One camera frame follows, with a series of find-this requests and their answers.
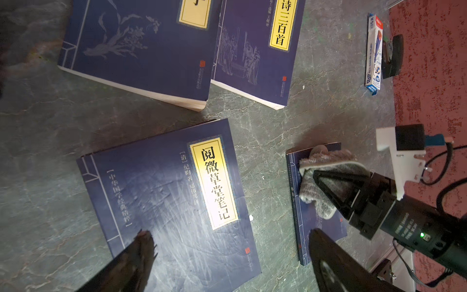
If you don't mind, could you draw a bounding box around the aluminium rail frame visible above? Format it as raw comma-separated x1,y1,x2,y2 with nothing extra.
368,245,417,292

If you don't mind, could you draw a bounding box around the grey fluffy cleaning cloth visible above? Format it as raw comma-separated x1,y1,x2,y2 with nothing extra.
298,145,371,220

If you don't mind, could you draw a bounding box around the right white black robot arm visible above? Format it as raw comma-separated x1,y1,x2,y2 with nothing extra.
313,170,467,277

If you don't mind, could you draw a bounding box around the blue book back left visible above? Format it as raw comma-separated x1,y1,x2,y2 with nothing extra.
58,0,222,111

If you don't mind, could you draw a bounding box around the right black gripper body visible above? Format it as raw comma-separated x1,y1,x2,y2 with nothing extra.
349,173,397,240

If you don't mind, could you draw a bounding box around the purple book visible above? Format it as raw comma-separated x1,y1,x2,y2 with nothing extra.
211,0,306,110
77,119,261,292
286,147,348,266

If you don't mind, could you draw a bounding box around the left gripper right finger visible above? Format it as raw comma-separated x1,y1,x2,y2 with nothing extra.
309,229,400,292

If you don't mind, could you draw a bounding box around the white blue pen box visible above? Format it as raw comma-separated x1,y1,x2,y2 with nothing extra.
364,13,383,96

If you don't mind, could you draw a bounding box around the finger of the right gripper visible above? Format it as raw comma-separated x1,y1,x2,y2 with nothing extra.
319,182,361,220
313,170,371,190

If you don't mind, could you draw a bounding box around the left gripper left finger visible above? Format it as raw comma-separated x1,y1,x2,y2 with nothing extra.
79,230,157,292

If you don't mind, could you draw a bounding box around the small black device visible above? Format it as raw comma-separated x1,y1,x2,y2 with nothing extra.
382,34,404,79

